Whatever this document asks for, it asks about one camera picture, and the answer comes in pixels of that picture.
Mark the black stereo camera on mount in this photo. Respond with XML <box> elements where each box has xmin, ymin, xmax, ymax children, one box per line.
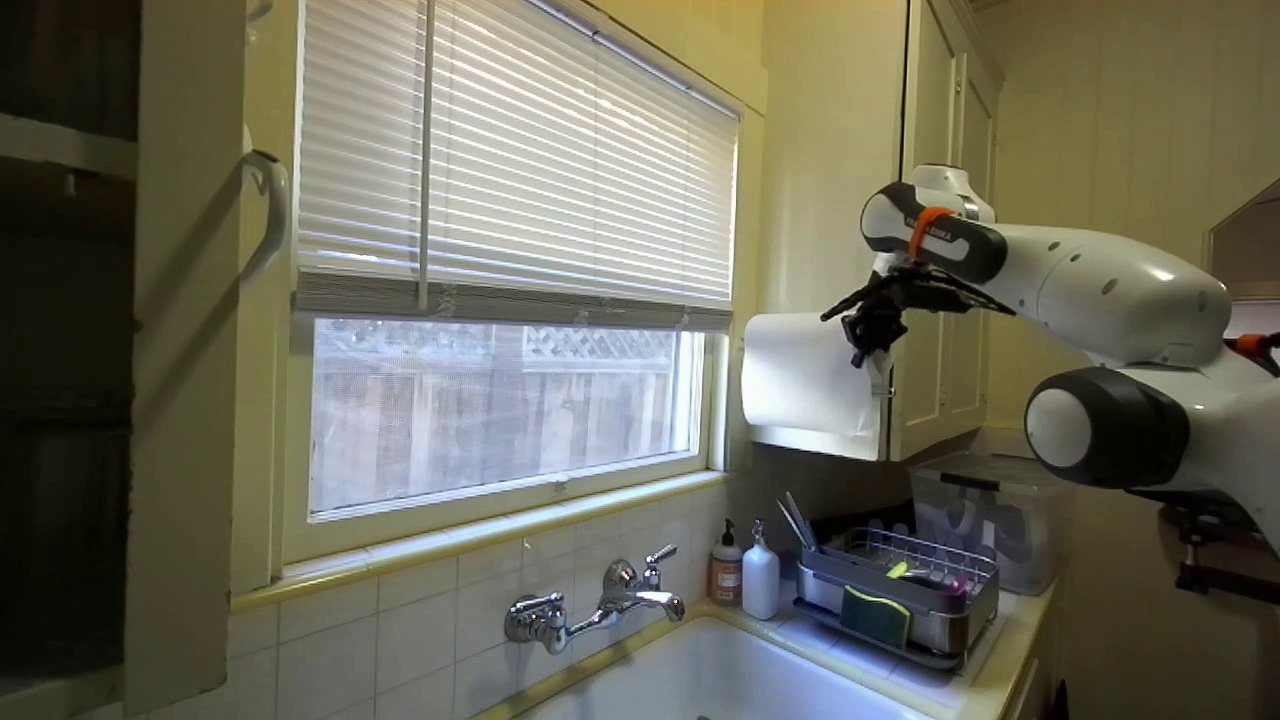
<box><xmin>1154</xmin><ymin>488</ymin><xmax>1280</xmax><ymax>609</ymax></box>

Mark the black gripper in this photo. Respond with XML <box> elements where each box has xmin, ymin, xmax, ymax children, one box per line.
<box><xmin>843</xmin><ymin>269</ymin><xmax>929</xmax><ymax>373</ymax></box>

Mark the black braided cable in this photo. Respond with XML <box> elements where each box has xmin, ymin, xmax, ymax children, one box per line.
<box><xmin>817</xmin><ymin>258</ymin><xmax>1021</xmax><ymax>327</ymax></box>

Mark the white ceramic sink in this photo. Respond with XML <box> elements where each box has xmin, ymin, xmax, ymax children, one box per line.
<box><xmin>511</xmin><ymin>612</ymin><xmax>936</xmax><ymax>720</ymax></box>

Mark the window with white frame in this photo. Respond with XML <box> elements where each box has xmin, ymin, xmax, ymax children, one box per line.
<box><xmin>278</xmin><ymin>312</ymin><xmax>731</xmax><ymax>539</ymax></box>

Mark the silver kitchen utensil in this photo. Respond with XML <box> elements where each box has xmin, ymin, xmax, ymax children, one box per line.
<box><xmin>774</xmin><ymin>488</ymin><xmax>820</xmax><ymax>550</ymax></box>

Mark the yellow green sponge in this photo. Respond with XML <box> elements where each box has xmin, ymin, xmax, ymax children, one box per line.
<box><xmin>839</xmin><ymin>578</ymin><xmax>920</xmax><ymax>653</ymax></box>

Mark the orange cable strap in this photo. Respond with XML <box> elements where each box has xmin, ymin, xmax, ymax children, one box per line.
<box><xmin>908</xmin><ymin>205</ymin><xmax>959</xmax><ymax>258</ymax></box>
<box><xmin>1226</xmin><ymin>327</ymin><xmax>1280</xmax><ymax>365</ymax></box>

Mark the chrome wall faucet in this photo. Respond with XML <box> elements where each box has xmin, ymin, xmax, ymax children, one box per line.
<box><xmin>499</xmin><ymin>539</ymin><xmax>691</xmax><ymax>655</ymax></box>

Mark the white window blind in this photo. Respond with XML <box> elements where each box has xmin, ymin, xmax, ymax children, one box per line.
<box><xmin>292</xmin><ymin>0</ymin><xmax>742</xmax><ymax>334</ymax></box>

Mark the clear plastic storage container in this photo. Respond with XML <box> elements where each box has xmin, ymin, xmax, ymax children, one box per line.
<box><xmin>908</xmin><ymin>456</ymin><xmax>1081</xmax><ymax>601</ymax></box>

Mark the brown pump soap bottle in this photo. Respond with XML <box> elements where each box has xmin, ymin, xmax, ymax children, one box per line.
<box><xmin>702</xmin><ymin>516</ymin><xmax>742</xmax><ymax>612</ymax></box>

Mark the cream cabinet with open shelf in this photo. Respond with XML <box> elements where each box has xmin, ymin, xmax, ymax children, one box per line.
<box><xmin>0</xmin><ymin>0</ymin><xmax>251</xmax><ymax>720</ymax></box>

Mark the white pump soap bottle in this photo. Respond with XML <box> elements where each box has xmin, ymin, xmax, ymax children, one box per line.
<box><xmin>735</xmin><ymin>520</ymin><xmax>783</xmax><ymax>622</ymax></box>

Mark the white paper towel roll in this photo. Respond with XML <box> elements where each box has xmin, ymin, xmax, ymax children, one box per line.
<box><xmin>738</xmin><ymin>307</ymin><xmax>895</xmax><ymax>464</ymax></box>

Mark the metal dish rack caddy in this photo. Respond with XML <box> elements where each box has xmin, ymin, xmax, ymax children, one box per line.
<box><xmin>790</xmin><ymin>522</ymin><xmax>1002</xmax><ymax>671</ymax></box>

